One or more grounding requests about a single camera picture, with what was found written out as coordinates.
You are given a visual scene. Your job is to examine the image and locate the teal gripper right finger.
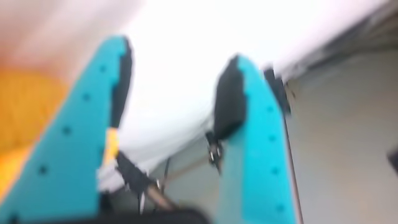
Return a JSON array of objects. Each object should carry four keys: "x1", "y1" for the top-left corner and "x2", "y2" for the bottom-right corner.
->
[{"x1": 213, "y1": 54, "x2": 299, "y2": 224}]

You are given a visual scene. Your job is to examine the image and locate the orange honeycomb bowl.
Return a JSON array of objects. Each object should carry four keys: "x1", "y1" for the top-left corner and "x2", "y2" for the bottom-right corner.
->
[{"x1": 0, "y1": 67, "x2": 121, "y2": 200}]

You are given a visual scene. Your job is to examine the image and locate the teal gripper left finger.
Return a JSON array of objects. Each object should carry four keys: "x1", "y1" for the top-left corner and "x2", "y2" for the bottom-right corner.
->
[{"x1": 0, "y1": 34, "x2": 134, "y2": 224}]

